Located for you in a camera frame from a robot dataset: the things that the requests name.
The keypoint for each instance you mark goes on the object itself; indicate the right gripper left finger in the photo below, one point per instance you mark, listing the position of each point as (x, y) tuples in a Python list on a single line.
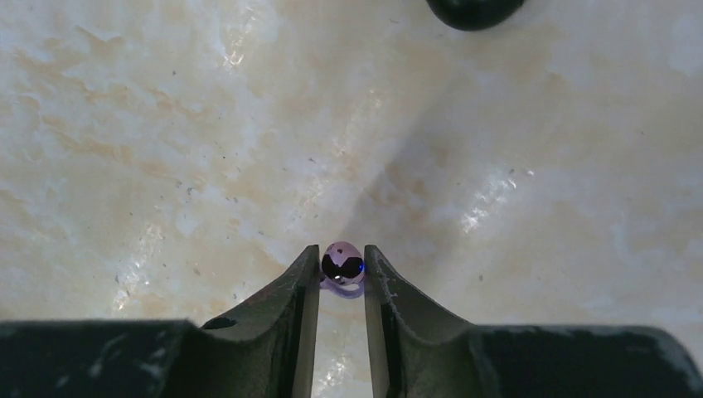
[(262, 347)]

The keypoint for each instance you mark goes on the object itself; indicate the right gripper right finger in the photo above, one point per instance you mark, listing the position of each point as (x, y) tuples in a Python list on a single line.
[(418, 348)]

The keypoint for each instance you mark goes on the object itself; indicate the purple earbud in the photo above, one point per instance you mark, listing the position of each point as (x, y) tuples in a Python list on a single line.
[(343, 270)]

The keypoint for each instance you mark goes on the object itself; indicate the black earbud charging case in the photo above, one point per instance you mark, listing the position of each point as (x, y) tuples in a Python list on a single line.
[(473, 15)]

